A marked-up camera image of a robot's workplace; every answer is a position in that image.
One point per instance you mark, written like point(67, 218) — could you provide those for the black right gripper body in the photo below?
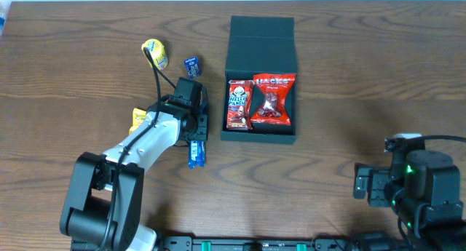
point(373, 186)

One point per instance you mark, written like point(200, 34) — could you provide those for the yellow orange snack bag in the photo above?
point(138, 117)

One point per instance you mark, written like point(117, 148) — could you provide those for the red Hello Panda box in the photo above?
point(239, 102)

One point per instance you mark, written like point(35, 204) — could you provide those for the yellow candy canister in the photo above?
point(157, 52)

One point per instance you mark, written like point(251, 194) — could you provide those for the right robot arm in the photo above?
point(425, 199)

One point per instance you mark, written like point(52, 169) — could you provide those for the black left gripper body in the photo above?
point(201, 126)

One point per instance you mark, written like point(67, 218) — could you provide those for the blue Oreo cookie pack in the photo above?
point(197, 156)

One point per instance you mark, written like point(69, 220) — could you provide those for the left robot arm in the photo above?
point(102, 209)

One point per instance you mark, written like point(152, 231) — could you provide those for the red Hacks candy bag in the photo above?
point(275, 88)

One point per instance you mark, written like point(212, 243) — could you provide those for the dark green gift box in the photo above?
point(261, 45)

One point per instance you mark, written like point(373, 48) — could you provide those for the small blue snack packet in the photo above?
point(192, 66)

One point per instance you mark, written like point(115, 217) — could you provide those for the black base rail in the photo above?
point(236, 243)

